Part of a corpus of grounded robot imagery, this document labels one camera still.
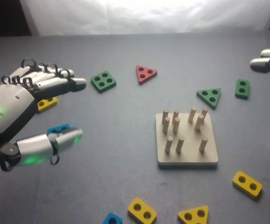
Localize green triangular three-hole block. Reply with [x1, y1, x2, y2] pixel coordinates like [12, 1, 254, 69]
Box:
[196, 88, 222, 110]

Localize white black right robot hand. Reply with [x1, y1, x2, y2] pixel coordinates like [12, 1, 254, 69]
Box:
[249, 41, 270, 119]

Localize green square four-hole block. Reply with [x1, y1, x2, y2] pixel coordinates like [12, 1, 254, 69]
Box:
[90, 70, 117, 94]

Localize red triangular three-hole block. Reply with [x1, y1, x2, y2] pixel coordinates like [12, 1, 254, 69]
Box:
[135, 65, 158, 85]

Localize green rectangular two-hole block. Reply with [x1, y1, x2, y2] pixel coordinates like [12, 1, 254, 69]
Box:
[234, 79, 250, 100]

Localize white backdrop sheet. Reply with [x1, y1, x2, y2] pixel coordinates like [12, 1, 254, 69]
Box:
[20, 0, 270, 36]

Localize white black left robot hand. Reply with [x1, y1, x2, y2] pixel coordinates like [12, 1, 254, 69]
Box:
[0, 57, 87, 172]

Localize yellow triangular three-hole block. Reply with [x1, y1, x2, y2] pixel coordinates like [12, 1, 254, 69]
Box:
[177, 205, 209, 224]

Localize blue rectangular two-hole block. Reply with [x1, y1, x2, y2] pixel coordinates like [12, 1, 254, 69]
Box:
[46, 124, 71, 136]

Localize grey table cloth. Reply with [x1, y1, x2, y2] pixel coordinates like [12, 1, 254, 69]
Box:
[0, 29, 270, 224]

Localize yellow rectangular two-hole block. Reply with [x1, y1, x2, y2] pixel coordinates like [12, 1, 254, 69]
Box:
[232, 171, 263, 199]
[36, 96, 58, 113]
[127, 197, 157, 224]

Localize wooden peg board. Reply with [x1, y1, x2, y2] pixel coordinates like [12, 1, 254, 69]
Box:
[155, 106, 219, 169]

